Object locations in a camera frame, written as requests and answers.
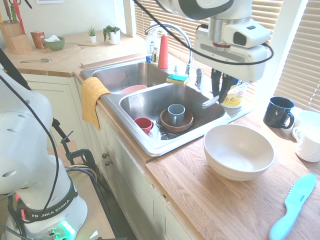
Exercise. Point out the round cabinet knob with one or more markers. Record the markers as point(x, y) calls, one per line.
point(108, 163)
point(105, 155)

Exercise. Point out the red spray bottle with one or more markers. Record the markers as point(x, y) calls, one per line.
point(163, 55)

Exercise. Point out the small plant white pot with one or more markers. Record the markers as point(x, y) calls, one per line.
point(92, 38)

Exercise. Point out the wooden knife block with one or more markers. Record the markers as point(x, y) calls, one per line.
point(16, 40)

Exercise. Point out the pink bowl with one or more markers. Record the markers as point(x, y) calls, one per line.
point(133, 89)

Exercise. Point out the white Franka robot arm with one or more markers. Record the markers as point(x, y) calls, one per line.
point(25, 150)

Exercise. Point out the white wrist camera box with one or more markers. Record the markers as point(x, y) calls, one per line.
point(250, 32)

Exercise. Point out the navy blue mug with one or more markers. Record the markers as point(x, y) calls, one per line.
point(277, 115)

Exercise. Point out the yellow green sponge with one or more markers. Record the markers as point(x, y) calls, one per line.
point(177, 78)

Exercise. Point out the metal spoon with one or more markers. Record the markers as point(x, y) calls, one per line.
point(46, 60)

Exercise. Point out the red cup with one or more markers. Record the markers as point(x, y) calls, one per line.
point(143, 125)

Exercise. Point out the stainless steel double sink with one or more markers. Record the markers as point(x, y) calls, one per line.
point(140, 100)

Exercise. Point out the clear soap dispenser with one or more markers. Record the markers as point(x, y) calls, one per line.
point(151, 45)

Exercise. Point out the white wipes canister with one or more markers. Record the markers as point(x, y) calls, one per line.
point(236, 98)

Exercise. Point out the orange box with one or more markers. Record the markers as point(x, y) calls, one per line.
point(37, 40)

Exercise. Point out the chrome gooseneck faucet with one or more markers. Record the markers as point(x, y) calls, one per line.
point(175, 27)

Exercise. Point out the teal plastic knife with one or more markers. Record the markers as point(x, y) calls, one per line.
point(297, 197)

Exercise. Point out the trailing plant white pot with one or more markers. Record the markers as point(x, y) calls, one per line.
point(114, 37)

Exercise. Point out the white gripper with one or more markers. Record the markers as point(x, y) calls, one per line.
point(232, 62)

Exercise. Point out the brown wooden bowl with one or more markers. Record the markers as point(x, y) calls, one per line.
point(180, 127)

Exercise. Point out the small chrome sink knob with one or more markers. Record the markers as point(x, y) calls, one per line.
point(176, 70)

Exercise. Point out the white ceramic bowl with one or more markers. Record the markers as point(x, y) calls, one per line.
point(237, 155)

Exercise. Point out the grey mug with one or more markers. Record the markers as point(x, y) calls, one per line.
point(176, 115)

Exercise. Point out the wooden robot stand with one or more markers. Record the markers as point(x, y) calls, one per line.
point(100, 212)

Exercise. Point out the black clamp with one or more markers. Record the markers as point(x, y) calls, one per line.
point(82, 152)

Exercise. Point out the chrome sink sprayer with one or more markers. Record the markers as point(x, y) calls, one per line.
point(199, 76)

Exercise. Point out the yellow dish towel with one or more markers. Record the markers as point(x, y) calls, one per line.
point(91, 100)

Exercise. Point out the metal drain strainer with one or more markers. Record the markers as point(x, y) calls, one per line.
point(170, 136)

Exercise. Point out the green bowl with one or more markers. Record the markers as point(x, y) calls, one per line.
point(56, 45)

